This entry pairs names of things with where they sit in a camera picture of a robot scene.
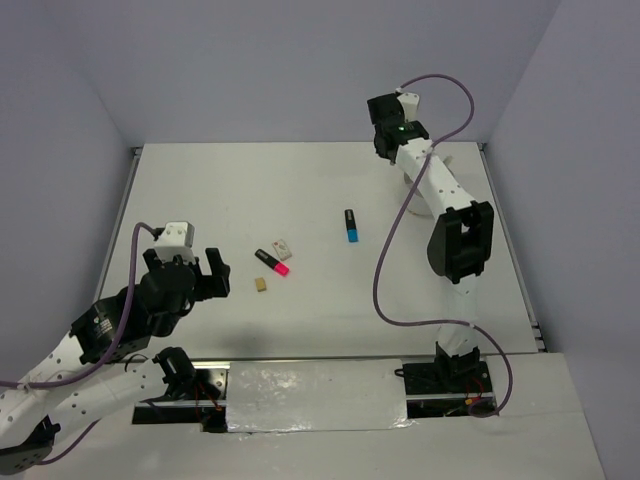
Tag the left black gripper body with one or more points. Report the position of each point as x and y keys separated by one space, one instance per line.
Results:
x=199 y=293

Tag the tan eraser cube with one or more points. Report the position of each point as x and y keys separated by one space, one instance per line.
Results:
x=260 y=285

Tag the pink black highlighter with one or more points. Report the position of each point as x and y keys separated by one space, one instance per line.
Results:
x=273 y=263

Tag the white boxed eraser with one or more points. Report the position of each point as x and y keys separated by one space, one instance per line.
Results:
x=282 y=250

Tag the blue black highlighter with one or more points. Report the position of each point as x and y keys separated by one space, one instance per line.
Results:
x=351 y=227

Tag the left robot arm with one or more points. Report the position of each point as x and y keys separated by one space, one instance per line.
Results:
x=83 y=380

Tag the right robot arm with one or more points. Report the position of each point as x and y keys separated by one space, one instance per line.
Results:
x=461 y=240

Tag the white round divided organizer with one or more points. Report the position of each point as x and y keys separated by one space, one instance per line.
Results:
x=418 y=206

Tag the silver foil sheet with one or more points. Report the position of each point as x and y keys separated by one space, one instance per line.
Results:
x=315 y=396

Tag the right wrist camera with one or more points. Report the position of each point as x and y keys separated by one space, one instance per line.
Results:
x=409 y=102

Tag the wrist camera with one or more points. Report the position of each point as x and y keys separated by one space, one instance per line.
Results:
x=176 y=240
x=409 y=102

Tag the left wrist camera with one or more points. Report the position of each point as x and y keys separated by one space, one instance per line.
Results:
x=176 y=240

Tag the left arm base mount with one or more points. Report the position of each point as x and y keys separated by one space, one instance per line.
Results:
x=202 y=404

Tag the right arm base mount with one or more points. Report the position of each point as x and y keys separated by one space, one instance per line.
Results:
x=447 y=387

